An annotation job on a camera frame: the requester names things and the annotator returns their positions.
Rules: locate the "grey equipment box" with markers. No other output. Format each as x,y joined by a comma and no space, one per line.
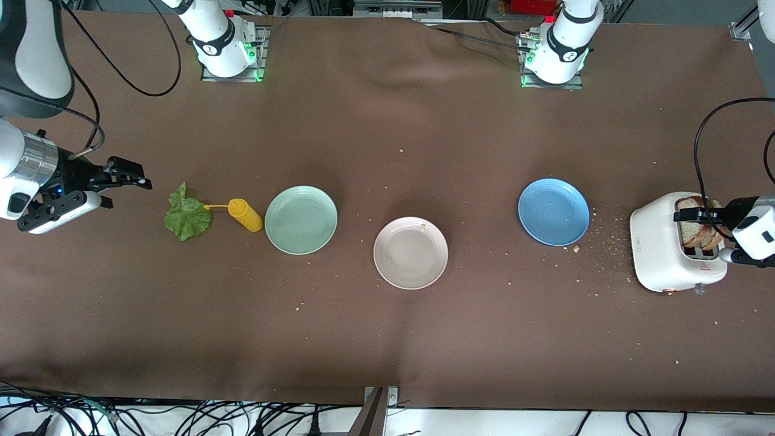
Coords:
396,9

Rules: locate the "yellow mustard squeeze bottle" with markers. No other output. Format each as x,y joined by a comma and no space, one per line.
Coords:
245,215

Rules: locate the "blue plate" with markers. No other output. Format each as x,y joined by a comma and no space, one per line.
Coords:
554,212

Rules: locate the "brown bread slice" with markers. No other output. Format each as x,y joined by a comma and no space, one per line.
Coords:
714,239
689,235

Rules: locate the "white toaster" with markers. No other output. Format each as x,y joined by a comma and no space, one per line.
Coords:
654,248

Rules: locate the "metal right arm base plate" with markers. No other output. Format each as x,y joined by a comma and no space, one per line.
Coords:
233,79

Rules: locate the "pale green plate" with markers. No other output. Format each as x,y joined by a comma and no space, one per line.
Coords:
301,220

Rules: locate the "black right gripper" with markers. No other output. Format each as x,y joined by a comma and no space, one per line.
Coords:
74,175

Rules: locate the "dark metal bar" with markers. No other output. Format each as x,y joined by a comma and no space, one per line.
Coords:
369,421

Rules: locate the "grey metal bracket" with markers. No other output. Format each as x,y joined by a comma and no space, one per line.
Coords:
392,396

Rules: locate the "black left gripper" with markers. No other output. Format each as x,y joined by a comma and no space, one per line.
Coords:
734,211

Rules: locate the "beige plate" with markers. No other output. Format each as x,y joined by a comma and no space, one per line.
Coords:
410,253

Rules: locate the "green lettuce leaf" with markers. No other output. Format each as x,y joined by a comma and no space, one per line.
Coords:
187,221

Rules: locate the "aluminium frame profile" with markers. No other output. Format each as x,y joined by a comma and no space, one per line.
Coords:
742,30

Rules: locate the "brown tablecloth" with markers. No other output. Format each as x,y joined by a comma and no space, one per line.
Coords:
387,339

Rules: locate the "red box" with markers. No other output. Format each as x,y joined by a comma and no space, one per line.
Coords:
533,6

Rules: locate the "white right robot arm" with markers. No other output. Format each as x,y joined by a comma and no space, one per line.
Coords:
36,54

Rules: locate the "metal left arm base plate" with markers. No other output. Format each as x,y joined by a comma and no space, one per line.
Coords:
551,86

